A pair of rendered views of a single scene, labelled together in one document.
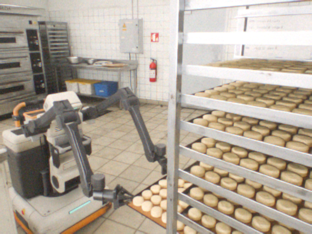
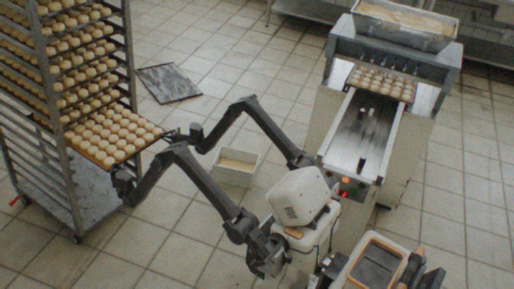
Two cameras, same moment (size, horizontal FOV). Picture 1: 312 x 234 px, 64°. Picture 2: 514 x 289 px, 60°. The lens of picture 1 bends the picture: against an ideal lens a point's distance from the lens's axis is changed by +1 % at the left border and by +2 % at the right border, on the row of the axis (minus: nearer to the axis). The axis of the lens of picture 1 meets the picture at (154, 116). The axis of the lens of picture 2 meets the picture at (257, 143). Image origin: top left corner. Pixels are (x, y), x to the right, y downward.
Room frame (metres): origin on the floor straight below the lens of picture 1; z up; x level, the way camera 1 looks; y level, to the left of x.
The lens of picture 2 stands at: (2.80, 0.23, 2.21)
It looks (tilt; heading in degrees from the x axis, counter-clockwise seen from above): 39 degrees down; 168
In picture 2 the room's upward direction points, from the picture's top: 8 degrees clockwise
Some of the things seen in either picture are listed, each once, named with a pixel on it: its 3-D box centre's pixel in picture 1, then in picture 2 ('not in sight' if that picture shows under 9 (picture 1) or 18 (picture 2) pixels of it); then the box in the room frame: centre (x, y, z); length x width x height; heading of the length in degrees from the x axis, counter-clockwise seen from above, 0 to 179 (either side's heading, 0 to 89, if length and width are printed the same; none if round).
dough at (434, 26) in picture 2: not in sight; (403, 22); (0.59, 1.40, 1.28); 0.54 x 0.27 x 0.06; 61
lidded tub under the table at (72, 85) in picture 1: (77, 84); not in sight; (6.05, 1.89, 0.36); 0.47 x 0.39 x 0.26; 152
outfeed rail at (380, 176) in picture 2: not in sight; (408, 82); (0.56, 1.58, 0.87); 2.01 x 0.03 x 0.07; 151
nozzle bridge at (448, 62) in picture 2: not in sight; (388, 64); (0.59, 1.40, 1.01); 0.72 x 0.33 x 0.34; 61
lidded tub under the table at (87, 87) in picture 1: (90, 86); not in sight; (5.88, 1.53, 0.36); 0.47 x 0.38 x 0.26; 154
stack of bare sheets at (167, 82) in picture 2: not in sight; (167, 82); (-0.73, 0.05, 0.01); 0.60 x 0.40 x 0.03; 27
